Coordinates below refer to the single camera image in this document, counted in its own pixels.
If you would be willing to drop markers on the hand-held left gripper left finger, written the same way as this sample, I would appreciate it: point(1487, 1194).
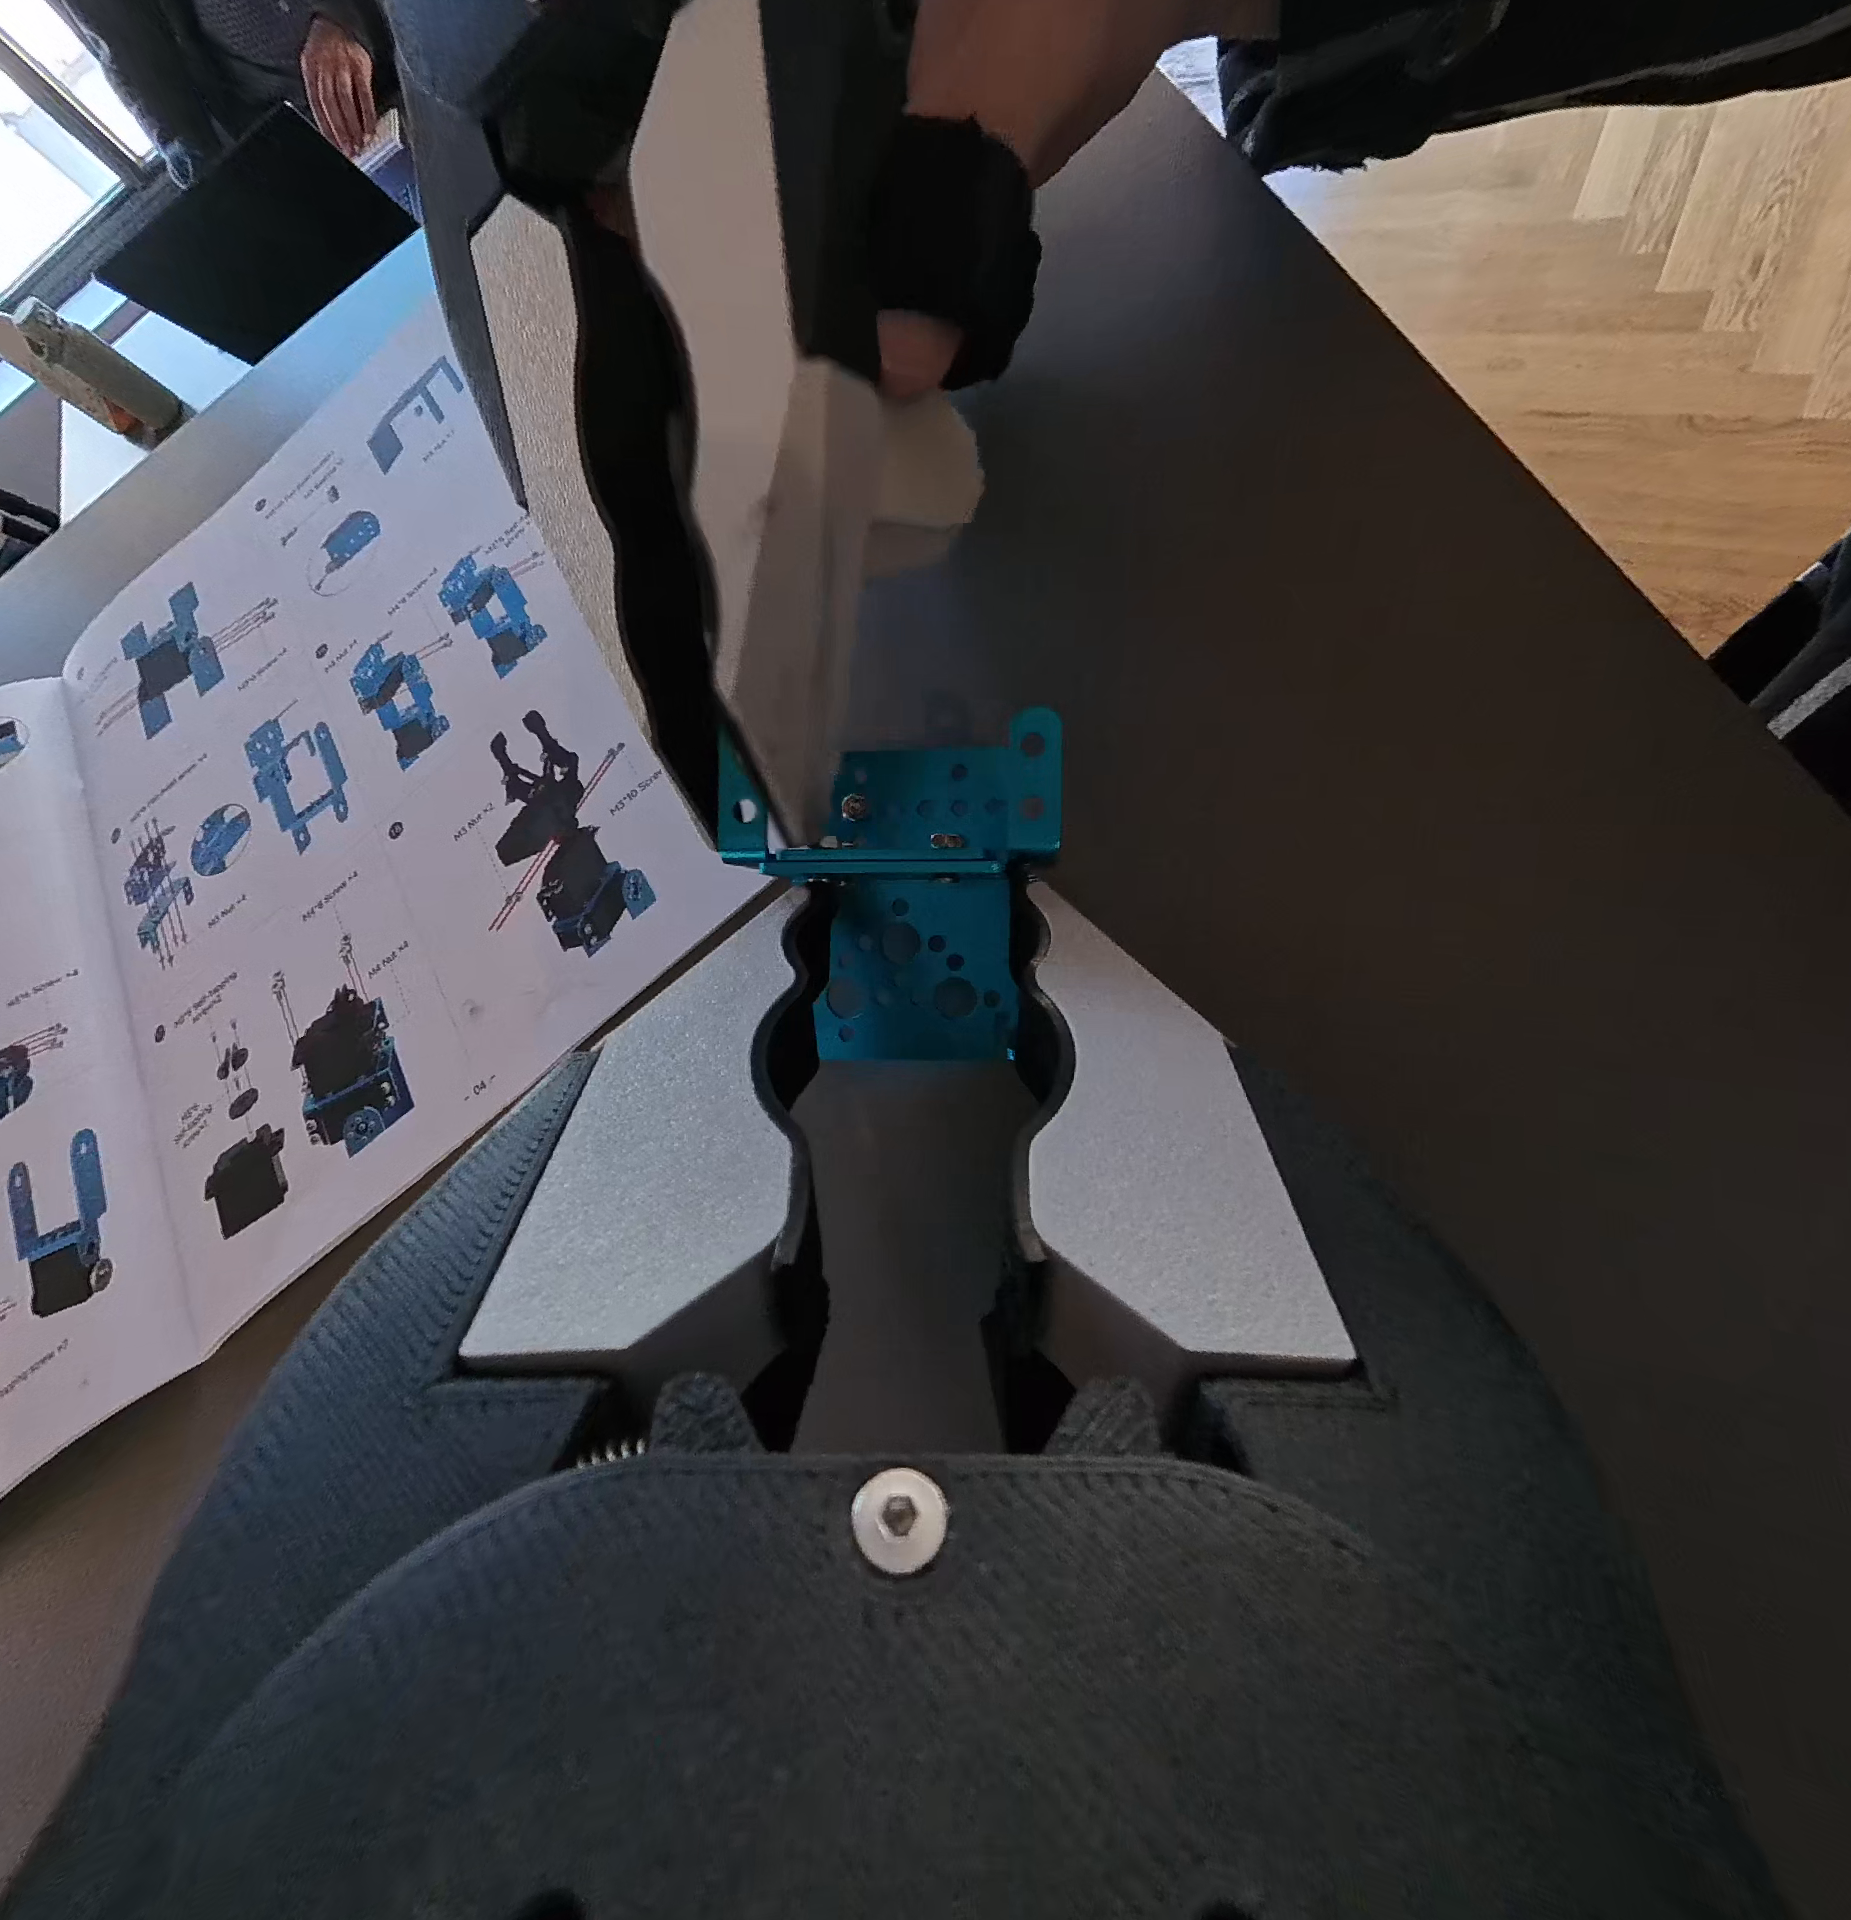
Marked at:
point(639, 1199)

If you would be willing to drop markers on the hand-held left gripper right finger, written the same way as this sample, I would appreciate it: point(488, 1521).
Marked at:
point(1194, 1199)

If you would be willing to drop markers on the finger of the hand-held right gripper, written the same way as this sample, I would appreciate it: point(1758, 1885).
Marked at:
point(548, 375)
point(729, 225)

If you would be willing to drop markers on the blue metal bracket assembly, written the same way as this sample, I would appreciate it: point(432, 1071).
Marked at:
point(910, 976)

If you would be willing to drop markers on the dark grey desk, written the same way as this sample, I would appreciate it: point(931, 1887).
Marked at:
point(1316, 675)

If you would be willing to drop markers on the person's right hand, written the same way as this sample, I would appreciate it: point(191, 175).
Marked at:
point(1030, 76)

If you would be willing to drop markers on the black flat panel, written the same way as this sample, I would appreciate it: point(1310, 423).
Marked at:
point(250, 225)

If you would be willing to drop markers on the white instruction manual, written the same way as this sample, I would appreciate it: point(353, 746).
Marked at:
point(339, 976)

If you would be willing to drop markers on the pale hand tool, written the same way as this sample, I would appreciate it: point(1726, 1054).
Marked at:
point(70, 369)

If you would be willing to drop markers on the window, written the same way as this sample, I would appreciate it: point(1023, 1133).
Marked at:
point(39, 165)

